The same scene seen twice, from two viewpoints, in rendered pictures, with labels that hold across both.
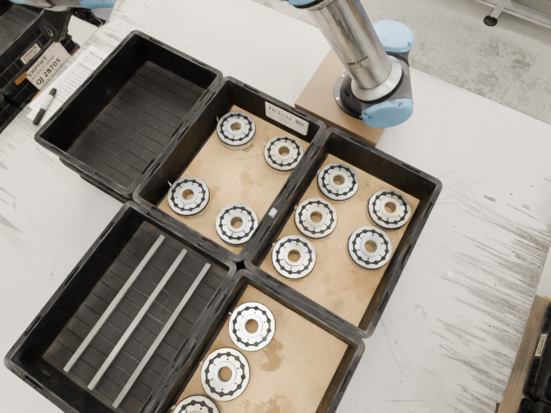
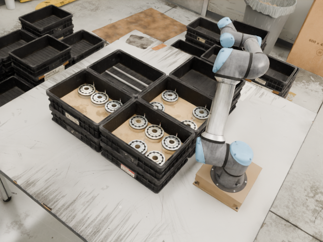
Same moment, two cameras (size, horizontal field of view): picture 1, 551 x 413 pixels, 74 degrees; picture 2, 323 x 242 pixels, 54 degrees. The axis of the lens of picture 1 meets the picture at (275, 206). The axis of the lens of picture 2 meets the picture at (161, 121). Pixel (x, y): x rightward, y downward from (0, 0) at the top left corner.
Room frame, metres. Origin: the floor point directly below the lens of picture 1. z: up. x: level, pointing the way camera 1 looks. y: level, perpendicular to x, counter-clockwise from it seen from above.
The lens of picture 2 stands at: (0.29, -1.24, 2.08)
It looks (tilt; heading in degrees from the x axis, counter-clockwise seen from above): 45 degrees down; 89
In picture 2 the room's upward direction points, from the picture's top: 8 degrees clockwise
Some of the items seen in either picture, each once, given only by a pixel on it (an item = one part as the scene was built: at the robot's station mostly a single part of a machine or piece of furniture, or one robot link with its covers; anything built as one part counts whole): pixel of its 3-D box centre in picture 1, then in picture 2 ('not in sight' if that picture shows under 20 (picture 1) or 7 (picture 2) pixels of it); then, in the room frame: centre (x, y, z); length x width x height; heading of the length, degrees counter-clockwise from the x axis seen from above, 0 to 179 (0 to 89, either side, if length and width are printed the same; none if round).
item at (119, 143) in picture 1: (140, 119); (205, 85); (0.56, 0.35, 0.87); 0.40 x 0.30 x 0.11; 148
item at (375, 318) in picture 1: (346, 223); (147, 131); (0.24, -0.16, 0.92); 0.40 x 0.30 x 0.02; 148
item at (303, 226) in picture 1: (316, 217); (154, 131); (0.28, -0.10, 0.86); 0.10 x 0.10 x 0.01
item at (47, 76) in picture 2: not in sight; (55, 76); (-0.61, 0.80, 0.41); 0.31 x 0.02 x 0.16; 60
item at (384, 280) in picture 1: (342, 229); (146, 138); (0.24, -0.16, 0.87); 0.40 x 0.30 x 0.11; 148
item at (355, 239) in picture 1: (370, 247); (137, 147); (0.20, -0.22, 0.86); 0.10 x 0.10 x 0.01
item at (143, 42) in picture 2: not in sight; (139, 41); (0.04, 1.04, 0.71); 0.22 x 0.19 x 0.01; 150
